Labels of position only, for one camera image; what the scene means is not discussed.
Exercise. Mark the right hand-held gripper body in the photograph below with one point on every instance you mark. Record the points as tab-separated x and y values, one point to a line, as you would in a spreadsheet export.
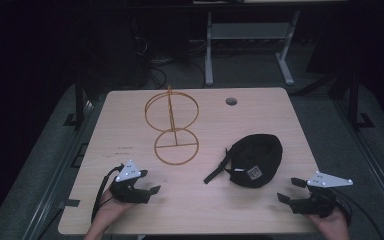
316	203

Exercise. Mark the person's right hand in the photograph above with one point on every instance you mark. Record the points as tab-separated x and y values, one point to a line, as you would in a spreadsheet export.
331	224

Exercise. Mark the person's left hand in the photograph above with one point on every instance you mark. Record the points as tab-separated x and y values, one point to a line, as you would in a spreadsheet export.
111	210

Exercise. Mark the black metal stand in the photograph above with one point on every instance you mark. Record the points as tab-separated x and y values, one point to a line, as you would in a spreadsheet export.
78	103
355	100

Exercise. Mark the black cap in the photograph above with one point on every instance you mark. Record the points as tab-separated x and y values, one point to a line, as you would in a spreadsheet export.
255	160

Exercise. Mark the white metal desk frame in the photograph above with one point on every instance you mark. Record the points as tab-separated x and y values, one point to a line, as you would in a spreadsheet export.
246	30

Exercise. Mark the dark bracket on table edge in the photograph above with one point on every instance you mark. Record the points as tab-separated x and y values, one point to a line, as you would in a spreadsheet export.
69	203

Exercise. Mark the aluminium floor rail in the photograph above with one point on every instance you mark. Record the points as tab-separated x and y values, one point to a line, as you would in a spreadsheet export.
376	166
56	180

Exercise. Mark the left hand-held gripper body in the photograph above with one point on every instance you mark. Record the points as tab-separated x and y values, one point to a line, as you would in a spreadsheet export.
130	195

